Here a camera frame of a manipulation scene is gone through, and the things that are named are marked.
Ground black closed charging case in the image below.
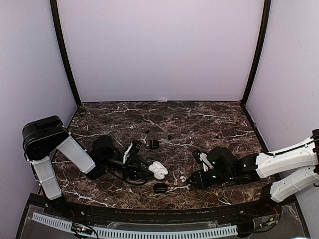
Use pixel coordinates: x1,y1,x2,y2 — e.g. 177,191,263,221
153,183,168,194

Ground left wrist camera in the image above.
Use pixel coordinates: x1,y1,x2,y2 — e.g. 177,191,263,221
123,143,133,164

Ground black front frame rail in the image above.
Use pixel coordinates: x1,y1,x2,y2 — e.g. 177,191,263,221
16,194,310,239

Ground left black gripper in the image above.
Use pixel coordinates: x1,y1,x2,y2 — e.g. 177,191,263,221
102,153,156,181

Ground white slotted cable duct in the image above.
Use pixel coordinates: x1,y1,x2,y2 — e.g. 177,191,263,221
31,212,238,239

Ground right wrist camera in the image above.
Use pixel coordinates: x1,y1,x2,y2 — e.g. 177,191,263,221
199,152,211,172

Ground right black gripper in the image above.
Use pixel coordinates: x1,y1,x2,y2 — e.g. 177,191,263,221
187,168,234,189

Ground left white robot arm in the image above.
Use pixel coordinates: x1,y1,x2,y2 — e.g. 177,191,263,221
22,116,152,217

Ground left black frame post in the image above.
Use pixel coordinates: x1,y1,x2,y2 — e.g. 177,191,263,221
50,0,82,107

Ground right black frame post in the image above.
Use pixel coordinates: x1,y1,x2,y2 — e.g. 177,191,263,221
241,0,271,105

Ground black frame post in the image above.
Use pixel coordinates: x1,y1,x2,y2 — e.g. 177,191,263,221
241,0,271,105
50,0,82,107

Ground white earbud charging case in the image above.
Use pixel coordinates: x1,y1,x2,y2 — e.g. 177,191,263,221
148,161,168,180

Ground black charging case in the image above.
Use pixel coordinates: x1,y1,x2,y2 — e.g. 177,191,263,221
153,183,168,194
149,139,160,150

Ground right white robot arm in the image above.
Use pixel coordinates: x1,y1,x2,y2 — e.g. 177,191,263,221
187,129,319,216

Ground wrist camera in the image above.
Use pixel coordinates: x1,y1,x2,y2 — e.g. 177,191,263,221
123,143,133,164
199,152,211,172

